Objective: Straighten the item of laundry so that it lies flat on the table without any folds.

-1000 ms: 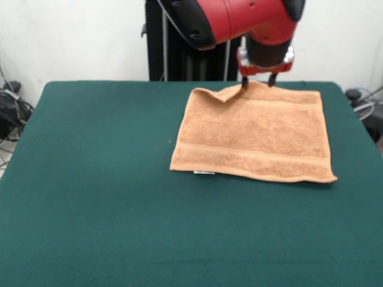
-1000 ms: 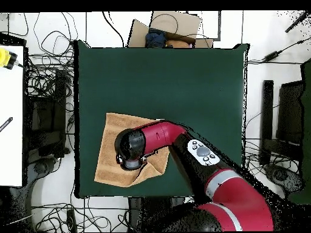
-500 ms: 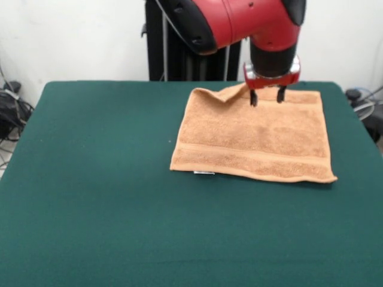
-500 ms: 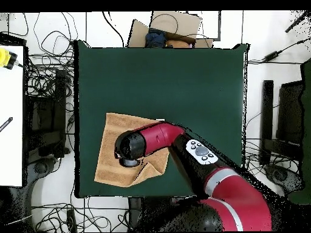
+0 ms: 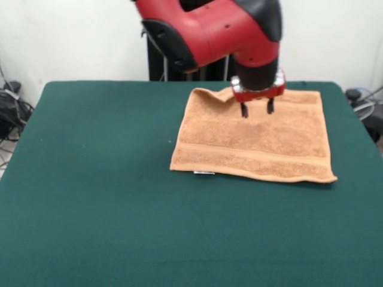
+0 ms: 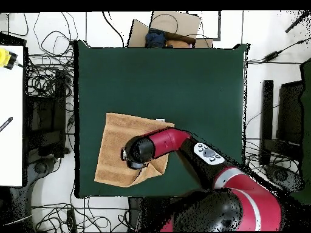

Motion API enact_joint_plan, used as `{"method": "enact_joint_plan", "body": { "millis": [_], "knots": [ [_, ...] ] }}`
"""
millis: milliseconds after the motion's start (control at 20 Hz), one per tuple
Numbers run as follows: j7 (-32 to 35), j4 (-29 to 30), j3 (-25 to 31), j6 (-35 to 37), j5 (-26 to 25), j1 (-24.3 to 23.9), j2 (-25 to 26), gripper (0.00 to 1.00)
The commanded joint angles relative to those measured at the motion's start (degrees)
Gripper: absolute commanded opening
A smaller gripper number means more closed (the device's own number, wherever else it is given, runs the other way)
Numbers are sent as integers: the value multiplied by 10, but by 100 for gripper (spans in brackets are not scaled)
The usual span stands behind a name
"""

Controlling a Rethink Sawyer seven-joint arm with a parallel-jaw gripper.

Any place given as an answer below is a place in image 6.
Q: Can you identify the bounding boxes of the white board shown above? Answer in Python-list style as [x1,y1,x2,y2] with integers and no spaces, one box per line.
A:
[0,45,24,187]

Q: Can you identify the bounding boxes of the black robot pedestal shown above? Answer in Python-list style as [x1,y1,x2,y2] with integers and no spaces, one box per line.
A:
[128,197,176,232]

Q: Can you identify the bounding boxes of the orange terry towel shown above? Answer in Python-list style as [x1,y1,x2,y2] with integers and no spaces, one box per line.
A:
[94,112,176,188]

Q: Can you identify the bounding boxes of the black furniture frame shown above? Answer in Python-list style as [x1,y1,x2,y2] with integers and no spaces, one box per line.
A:
[24,69,71,163]
[259,79,304,166]

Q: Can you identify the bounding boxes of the white panel with dark edge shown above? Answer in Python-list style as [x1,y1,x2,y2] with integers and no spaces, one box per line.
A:
[186,10,222,41]

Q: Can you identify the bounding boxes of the black rod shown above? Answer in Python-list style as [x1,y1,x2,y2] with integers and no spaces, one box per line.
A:
[284,10,311,33]

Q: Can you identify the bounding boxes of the black box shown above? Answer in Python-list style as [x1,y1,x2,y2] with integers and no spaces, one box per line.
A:
[0,32,27,47]

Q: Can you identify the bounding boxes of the black power strip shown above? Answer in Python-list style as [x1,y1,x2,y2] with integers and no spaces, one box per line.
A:
[66,209,78,232]

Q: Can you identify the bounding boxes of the black power adapter with cable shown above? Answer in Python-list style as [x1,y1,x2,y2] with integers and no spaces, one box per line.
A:
[262,36,311,62]

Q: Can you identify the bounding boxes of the black round stand foot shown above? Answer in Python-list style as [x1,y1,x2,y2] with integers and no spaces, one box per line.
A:
[263,163,304,195]
[29,157,58,185]

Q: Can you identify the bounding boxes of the dark green table cloth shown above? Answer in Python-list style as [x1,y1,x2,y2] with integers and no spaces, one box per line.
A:
[73,39,251,198]

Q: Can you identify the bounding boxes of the yellow and black tool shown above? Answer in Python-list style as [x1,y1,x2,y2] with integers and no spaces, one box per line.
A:
[0,47,19,70]

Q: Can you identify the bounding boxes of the green covered side table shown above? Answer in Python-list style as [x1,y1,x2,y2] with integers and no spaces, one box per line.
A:
[287,58,311,204]

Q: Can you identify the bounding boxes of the blue cloth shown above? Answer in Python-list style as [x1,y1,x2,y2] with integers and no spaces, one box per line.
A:
[145,32,168,49]

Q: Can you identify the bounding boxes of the looped black cable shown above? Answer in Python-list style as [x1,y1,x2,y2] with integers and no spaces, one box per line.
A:
[148,13,179,35]

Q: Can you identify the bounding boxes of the black marker pen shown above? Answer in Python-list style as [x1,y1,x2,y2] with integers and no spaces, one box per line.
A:
[0,116,13,133]

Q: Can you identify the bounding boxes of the long black cable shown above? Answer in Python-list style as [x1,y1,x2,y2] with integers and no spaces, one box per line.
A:
[101,11,125,48]

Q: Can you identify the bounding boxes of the orange cloth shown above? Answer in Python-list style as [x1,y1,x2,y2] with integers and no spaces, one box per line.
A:
[165,39,193,49]

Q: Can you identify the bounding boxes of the brown cardboard box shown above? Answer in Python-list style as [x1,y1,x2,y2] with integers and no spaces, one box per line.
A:
[127,10,214,49]

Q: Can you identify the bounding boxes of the black cable tangle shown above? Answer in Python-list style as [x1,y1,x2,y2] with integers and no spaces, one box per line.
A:
[244,138,299,175]
[31,196,129,232]
[25,12,78,103]

